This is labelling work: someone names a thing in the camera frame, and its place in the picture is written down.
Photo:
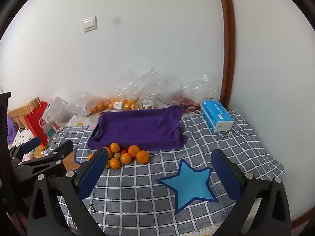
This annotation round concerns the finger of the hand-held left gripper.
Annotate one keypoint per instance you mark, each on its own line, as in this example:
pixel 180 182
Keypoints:
pixel 30 145
pixel 61 151

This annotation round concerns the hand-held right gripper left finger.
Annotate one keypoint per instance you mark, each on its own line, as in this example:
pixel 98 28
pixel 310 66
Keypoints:
pixel 93 173

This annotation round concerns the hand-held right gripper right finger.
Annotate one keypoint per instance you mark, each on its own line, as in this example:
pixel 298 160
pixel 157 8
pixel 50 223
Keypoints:
pixel 226 174

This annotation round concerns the yellow tomato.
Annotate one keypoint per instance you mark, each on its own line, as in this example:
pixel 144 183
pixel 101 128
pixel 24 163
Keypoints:
pixel 117 155

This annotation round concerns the red tomato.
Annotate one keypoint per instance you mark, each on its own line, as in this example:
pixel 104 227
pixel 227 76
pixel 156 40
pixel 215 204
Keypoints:
pixel 123 151

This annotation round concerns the large orange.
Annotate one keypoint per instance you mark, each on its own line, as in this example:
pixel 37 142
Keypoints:
pixel 142 156
pixel 134 151

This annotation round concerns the clear bag of red fruits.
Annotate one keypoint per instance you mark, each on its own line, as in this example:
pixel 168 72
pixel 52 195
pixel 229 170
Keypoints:
pixel 189 95

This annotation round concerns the clear bag of brown fruits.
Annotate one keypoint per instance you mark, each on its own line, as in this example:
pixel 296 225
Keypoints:
pixel 147 103

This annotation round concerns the white dotted cloth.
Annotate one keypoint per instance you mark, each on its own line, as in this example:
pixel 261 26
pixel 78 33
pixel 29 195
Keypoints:
pixel 21 137

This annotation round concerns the red paper bag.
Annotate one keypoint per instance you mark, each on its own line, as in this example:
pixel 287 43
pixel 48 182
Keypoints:
pixel 35 123

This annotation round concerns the purple cloth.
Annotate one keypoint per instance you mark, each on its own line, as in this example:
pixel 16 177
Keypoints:
pixel 11 131

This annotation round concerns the white fruit print mat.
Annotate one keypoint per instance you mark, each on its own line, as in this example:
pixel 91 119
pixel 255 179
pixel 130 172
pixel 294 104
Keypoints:
pixel 76 121

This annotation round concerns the wooden slatted furniture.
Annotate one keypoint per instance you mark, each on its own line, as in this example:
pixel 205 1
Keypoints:
pixel 16 114

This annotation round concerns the white plastic bag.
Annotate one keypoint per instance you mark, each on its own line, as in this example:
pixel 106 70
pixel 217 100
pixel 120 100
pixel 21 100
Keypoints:
pixel 55 113

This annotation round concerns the clear plastic bag with oranges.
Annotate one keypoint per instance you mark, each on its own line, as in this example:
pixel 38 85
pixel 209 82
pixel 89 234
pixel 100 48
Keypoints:
pixel 81 105

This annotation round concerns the blue tissue pack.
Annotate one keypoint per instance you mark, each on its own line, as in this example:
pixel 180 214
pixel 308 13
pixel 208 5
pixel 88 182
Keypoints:
pixel 216 114

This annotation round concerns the grey checked star blanket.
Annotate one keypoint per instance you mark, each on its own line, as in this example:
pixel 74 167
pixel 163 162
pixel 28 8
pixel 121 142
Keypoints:
pixel 147 201

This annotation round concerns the purple towel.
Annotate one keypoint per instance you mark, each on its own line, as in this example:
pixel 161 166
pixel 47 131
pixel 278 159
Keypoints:
pixel 137 127

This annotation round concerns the labelled clear bag of oranges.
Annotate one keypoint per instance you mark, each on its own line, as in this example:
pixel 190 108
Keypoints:
pixel 123 104

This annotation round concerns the white light switch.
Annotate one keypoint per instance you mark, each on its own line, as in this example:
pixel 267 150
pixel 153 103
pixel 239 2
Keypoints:
pixel 89 24

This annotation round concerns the brown wooden door frame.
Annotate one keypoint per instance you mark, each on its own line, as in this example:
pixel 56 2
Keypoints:
pixel 228 41

